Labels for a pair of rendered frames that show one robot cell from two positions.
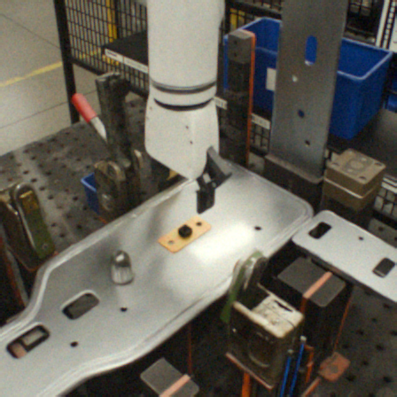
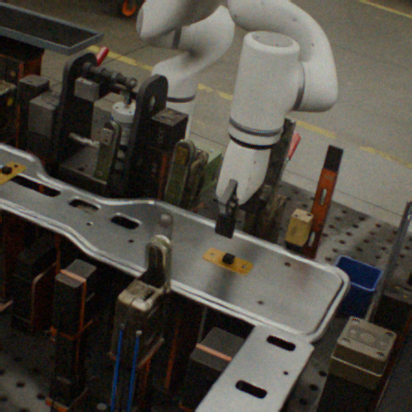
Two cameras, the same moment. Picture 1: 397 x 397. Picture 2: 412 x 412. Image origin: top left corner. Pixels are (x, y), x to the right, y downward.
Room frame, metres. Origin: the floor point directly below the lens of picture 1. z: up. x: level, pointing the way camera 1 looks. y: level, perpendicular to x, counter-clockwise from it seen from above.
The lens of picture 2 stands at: (0.08, -1.00, 1.78)
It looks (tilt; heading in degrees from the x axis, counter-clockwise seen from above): 31 degrees down; 65
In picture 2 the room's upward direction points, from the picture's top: 10 degrees clockwise
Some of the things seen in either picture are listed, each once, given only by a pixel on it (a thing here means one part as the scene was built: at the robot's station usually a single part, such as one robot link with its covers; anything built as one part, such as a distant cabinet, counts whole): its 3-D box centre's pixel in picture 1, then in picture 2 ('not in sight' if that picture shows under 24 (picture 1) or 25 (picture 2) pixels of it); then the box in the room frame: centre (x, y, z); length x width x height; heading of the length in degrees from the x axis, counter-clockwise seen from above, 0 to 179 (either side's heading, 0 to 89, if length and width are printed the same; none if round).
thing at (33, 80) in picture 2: not in sight; (29, 161); (0.36, 0.57, 0.90); 0.05 x 0.05 x 0.40; 45
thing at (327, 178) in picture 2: not in sight; (305, 264); (0.79, 0.06, 0.95); 0.03 x 0.01 x 0.50; 135
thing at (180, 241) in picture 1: (185, 231); (228, 258); (0.61, 0.02, 1.01); 0.08 x 0.04 x 0.01; 136
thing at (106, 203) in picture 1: (124, 240); (250, 274); (0.72, 0.14, 0.88); 0.07 x 0.06 x 0.35; 45
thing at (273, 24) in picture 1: (304, 73); not in sight; (0.98, -0.22, 1.10); 0.30 x 0.17 x 0.13; 53
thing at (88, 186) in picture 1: (110, 192); (351, 288); (1.03, 0.22, 0.74); 0.11 x 0.10 x 0.09; 135
